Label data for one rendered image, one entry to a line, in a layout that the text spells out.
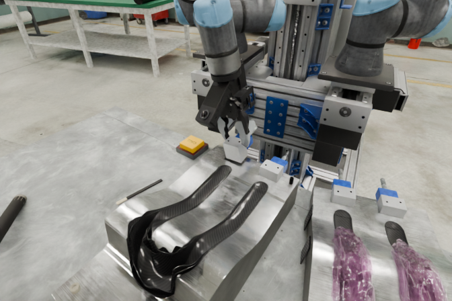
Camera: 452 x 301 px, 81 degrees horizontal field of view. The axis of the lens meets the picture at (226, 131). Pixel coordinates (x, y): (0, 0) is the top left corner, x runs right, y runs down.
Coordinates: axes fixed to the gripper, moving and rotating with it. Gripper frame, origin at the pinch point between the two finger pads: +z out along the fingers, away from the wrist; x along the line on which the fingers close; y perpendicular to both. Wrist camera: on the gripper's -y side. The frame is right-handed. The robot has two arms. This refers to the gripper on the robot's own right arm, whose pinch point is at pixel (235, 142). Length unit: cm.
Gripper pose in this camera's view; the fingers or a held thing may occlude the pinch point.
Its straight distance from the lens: 71.3
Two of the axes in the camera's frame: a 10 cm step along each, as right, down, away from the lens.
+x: -8.0, -2.1, 5.6
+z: 1.9, 8.0, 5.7
